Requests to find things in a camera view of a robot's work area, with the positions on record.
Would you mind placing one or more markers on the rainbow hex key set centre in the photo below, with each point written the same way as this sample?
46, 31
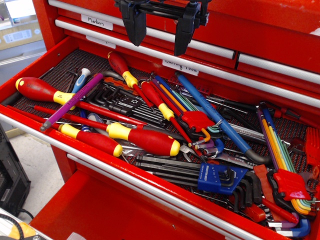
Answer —
194, 123

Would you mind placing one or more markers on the rainbow hex key set right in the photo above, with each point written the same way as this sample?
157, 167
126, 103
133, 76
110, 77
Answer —
293, 196

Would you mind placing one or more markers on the red tool cabinet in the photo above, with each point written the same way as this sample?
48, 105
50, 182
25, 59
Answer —
281, 32

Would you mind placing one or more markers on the violet Allen key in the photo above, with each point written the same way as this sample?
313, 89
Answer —
71, 103

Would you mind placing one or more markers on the open red drawer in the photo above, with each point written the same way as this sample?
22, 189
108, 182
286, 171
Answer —
121, 187

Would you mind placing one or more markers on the white Cutting Tools label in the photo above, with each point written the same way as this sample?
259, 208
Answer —
180, 67

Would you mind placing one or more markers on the silver wrench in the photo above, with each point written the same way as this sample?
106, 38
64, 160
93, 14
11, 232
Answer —
249, 134

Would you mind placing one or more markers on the black hex keys blue holder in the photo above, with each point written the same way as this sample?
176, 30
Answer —
227, 180

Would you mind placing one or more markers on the large blue Allen key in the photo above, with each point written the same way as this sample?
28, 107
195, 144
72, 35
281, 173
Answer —
224, 125

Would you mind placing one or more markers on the red yellow screwdriver top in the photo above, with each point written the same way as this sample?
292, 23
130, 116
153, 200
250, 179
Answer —
118, 63

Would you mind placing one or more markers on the red plastic key holder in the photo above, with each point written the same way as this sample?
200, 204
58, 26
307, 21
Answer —
312, 146

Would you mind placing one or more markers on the white Markers label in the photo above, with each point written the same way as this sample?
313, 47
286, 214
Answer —
97, 22

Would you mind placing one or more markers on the black torx key set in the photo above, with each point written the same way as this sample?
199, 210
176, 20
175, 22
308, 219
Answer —
118, 100

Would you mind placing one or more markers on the black mesh drawer liner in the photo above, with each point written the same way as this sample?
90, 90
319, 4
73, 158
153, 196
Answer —
63, 77

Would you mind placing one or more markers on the red yellow screwdriver front left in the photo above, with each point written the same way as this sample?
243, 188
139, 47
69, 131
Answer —
95, 140

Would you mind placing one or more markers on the large red yellow screwdriver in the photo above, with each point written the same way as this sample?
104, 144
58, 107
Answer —
39, 90

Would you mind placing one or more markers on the blue white precision screwdriver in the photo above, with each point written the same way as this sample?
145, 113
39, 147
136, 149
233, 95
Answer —
81, 81

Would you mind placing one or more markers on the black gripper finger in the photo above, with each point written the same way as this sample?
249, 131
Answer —
134, 22
185, 28

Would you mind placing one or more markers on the black box on floor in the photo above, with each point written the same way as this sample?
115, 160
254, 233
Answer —
14, 183

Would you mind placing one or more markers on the slim red yellow screwdriver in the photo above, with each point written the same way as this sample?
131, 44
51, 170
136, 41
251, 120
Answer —
167, 113

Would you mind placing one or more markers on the red yellow screwdriver front centre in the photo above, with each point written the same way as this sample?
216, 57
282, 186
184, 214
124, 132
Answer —
151, 141

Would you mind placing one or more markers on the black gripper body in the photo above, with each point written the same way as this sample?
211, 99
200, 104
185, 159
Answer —
162, 9

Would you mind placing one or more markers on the rainbow hex key set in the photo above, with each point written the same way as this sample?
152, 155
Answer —
293, 196
194, 123

